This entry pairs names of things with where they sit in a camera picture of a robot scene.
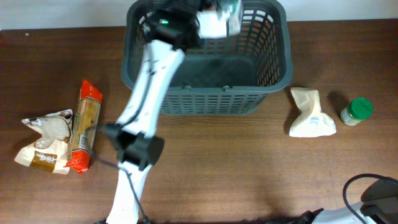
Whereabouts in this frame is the brown white snack bag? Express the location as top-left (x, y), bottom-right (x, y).
top-left (14, 109), bottom-right (73, 175)

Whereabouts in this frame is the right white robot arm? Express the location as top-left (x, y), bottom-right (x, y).
top-left (292, 174), bottom-right (397, 224)

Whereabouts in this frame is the grey plastic shopping basket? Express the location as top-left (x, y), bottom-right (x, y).
top-left (121, 0), bottom-right (294, 116)

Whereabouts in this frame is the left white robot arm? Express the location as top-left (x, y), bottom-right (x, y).
top-left (99, 1), bottom-right (218, 223)

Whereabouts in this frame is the red spaghetti packet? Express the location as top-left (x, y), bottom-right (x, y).
top-left (65, 80), bottom-right (103, 174)

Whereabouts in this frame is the tissue multipack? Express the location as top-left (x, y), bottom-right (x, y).
top-left (216, 0), bottom-right (243, 36)

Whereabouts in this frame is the green lid glass jar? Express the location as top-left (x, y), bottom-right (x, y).
top-left (340, 98), bottom-right (374, 126)

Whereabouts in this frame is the beige paper pouch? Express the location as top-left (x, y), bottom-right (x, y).
top-left (289, 87), bottom-right (336, 138)

